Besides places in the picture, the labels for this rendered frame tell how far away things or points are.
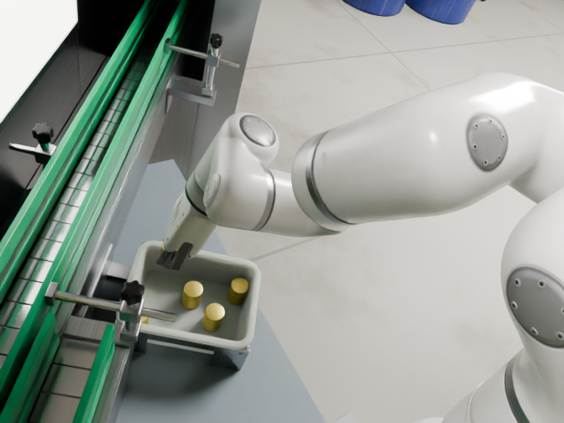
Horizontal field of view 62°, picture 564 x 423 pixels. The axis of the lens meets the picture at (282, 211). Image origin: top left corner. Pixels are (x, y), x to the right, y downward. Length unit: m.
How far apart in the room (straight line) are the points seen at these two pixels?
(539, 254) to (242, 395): 0.67
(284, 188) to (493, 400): 0.29
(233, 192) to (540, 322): 0.32
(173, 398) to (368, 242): 1.49
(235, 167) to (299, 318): 1.37
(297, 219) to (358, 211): 0.18
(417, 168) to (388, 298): 1.76
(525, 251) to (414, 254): 2.00
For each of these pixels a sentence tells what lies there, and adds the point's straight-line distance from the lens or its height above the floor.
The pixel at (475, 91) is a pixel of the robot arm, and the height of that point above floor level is 1.41.
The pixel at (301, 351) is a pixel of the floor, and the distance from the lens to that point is 1.78.
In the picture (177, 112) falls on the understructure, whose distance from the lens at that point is 1.49.
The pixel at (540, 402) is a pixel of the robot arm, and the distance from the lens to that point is 0.33.
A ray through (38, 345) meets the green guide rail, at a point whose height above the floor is 0.97.
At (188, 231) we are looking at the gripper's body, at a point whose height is 1.04.
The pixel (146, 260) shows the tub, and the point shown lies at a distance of 0.90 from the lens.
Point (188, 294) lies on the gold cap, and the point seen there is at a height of 0.81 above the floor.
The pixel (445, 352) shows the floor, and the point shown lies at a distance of 2.05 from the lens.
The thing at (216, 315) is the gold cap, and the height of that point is 0.81.
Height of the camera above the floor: 1.55
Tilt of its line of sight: 47 degrees down
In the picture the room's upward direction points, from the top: 22 degrees clockwise
